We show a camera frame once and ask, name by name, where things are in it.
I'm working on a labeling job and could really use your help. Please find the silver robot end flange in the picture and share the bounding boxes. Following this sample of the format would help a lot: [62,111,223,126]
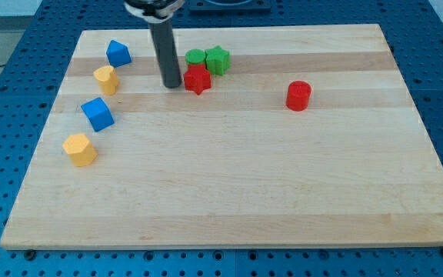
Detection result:
[124,0,185,18]

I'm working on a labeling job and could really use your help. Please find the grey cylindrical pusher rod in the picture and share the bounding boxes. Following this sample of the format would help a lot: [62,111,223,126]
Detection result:
[148,19,182,88]

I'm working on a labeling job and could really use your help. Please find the green cylinder block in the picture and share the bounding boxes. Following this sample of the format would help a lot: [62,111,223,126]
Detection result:
[185,48,206,65]

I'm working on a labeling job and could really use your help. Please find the blue pentagon block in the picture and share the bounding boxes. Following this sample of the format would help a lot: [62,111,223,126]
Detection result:
[106,40,132,68]

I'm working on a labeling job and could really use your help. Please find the red star block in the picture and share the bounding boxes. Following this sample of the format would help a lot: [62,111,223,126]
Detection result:
[183,64,212,95]

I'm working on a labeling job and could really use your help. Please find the green star block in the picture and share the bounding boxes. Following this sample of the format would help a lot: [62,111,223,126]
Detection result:
[205,45,230,76]

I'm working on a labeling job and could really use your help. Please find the yellow heart block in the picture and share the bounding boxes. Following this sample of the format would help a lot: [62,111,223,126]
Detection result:
[93,65,118,95]

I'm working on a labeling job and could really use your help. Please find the blue cube block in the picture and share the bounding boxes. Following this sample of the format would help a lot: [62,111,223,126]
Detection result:
[81,97,115,132]

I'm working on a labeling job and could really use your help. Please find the yellow hexagon block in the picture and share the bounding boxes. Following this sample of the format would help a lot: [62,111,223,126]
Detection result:
[62,133,98,167]

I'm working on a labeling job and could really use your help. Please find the red cylinder block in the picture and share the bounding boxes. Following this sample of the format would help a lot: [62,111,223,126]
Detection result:
[286,81,311,112]

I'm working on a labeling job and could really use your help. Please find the wooden board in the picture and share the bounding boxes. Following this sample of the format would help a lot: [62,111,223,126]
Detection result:
[0,24,443,250]

